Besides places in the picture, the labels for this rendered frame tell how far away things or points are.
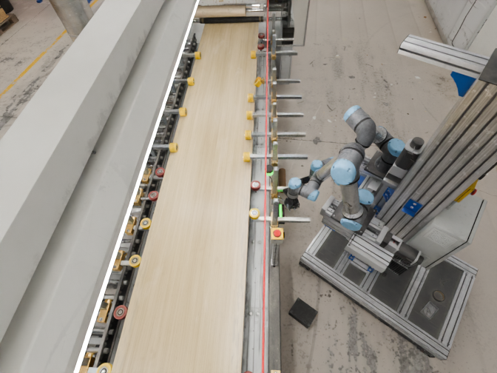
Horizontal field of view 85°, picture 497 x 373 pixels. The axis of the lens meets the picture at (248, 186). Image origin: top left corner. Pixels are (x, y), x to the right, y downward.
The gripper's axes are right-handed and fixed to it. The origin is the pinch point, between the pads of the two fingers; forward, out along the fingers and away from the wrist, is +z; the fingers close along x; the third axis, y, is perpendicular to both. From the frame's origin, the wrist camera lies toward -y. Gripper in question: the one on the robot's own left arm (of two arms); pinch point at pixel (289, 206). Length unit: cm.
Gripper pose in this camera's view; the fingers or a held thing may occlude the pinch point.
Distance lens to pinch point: 200.1
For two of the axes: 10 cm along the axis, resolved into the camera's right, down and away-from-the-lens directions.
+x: 9.5, -2.7, 1.3
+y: 3.0, 7.8, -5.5
